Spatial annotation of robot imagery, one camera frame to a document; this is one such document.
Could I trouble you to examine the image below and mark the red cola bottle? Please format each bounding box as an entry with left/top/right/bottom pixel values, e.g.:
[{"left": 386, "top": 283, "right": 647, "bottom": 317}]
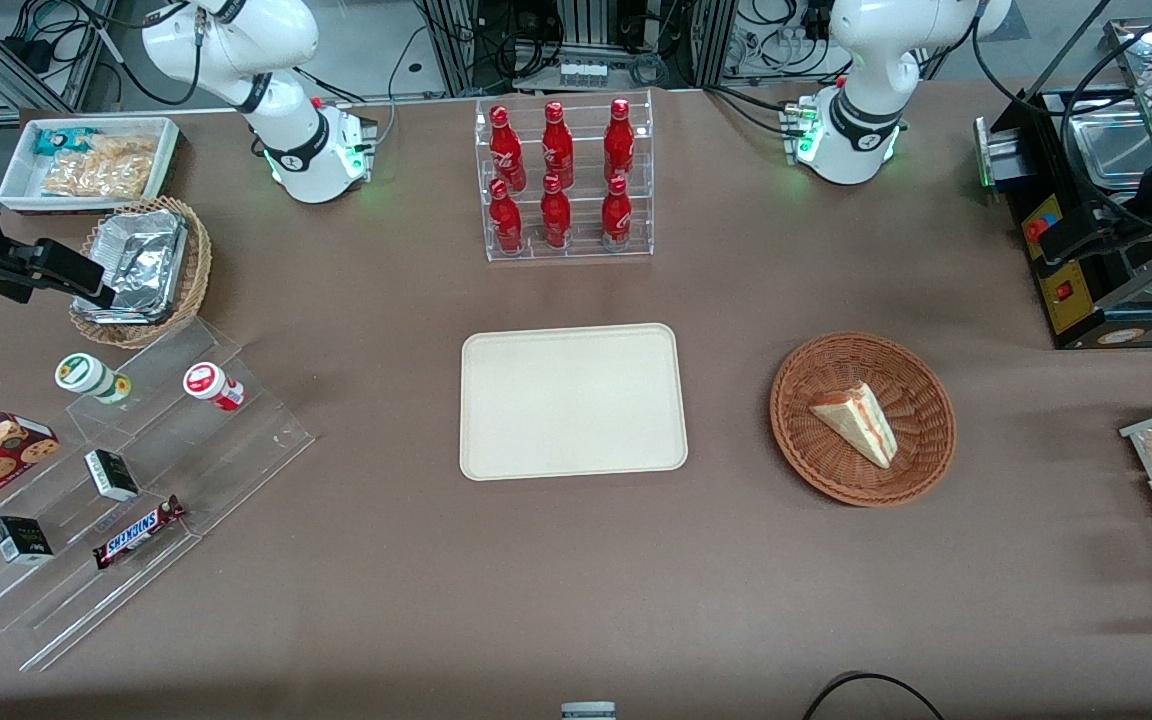
[
  {"left": 540, "top": 174, "right": 572, "bottom": 250},
  {"left": 604, "top": 98, "right": 636, "bottom": 184},
  {"left": 601, "top": 176, "right": 633, "bottom": 251},
  {"left": 489, "top": 105, "right": 528, "bottom": 193},
  {"left": 542, "top": 101, "right": 575, "bottom": 189},
  {"left": 488, "top": 179, "right": 524, "bottom": 254}
]

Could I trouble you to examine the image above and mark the beige plastic tray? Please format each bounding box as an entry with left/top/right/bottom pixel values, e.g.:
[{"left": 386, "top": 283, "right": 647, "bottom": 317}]
[{"left": 460, "top": 323, "right": 689, "bottom": 482}]

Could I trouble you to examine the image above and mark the red lid white jar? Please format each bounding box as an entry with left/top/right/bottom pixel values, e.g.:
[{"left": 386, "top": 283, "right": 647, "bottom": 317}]
[{"left": 183, "top": 362, "right": 246, "bottom": 412}]

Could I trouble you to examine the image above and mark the teal snack packet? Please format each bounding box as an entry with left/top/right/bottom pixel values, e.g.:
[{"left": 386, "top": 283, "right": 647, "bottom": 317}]
[{"left": 33, "top": 127, "right": 103, "bottom": 157}]

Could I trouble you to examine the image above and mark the clear acrylic bottle rack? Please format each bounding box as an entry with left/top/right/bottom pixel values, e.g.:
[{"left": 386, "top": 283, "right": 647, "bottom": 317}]
[{"left": 474, "top": 90, "right": 655, "bottom": 263}]

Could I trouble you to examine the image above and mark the clear bag of crackers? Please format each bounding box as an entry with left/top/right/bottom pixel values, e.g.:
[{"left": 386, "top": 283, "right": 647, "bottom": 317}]
[{"left": 41, "top": 135, "right": 158, "bottom": 199}]

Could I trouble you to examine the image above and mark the black yellow food warmer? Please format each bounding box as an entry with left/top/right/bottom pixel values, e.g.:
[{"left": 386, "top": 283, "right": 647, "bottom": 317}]
[{"left": 974, "top": 15, "right": 1152, "bottom": 350}]

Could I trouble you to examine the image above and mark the snickers chocolate bar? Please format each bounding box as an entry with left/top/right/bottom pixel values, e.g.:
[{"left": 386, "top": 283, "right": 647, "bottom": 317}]
[{"left": 93, "top": 495, "right": 187, "bottom": 571}]

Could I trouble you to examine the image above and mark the aluminium frame post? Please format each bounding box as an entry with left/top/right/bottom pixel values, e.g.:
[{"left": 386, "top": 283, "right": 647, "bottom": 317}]
[
  {"left": 691, "top": 0, "right": 737, "bottom": 90},
  {"left": 418, "top": 0, "right": 479, "bottom": 98}
]

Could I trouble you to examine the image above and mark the large brown wicker basket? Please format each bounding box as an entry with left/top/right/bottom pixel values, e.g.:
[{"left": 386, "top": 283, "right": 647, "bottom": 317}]
[{"left": 770, "top": 332, "right": 957, "bottom": 507}]

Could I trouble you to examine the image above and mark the triangular sandwich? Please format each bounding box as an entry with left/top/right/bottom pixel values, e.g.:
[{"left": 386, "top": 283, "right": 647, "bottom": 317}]
[{"left": 809, "top": 382, "right": 899, "bottom": 470}]

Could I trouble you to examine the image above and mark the clear acrylic stepped shelf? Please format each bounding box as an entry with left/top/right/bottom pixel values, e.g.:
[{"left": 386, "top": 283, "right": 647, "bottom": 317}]
[{"left": 0, "top": 318, "right": 316, "bottom": 672}]

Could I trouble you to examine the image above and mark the green lid white jar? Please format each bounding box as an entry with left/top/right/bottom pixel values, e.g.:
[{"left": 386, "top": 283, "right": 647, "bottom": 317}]
[{"left": 55, "top": 353, "right": 133, "bottom": 406}]

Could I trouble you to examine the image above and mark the aluminium foil container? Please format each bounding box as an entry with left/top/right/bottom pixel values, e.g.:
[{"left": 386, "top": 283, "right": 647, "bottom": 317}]
[{"left": 73, "top": 209, "right": 188, "bottom": 324}]

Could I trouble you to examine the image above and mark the black table cable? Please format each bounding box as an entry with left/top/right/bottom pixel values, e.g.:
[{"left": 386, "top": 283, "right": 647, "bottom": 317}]
[{"left": 801, "top": 672, "right": 947, "bottom": 720}]

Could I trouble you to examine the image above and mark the white rectangular bin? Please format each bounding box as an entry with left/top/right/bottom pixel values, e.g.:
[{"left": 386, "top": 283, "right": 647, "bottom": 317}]
[{"left": 0, "top": 117, "right": 182, "bottom": 214}]

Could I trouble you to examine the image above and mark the small tan wicker basket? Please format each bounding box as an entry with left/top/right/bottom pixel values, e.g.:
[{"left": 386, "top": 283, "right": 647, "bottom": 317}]
[{"left": 69, "top": 196, "right": 213, "bottom": 350}]

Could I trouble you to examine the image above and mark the small black white box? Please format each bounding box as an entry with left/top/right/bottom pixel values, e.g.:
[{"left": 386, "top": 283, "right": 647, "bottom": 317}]
[
  {"left": 84, "top": 449, "right": 141, "bottom": 503},
  {"left": 0, "top": 516, "right": 55, "bottom": 565}
]

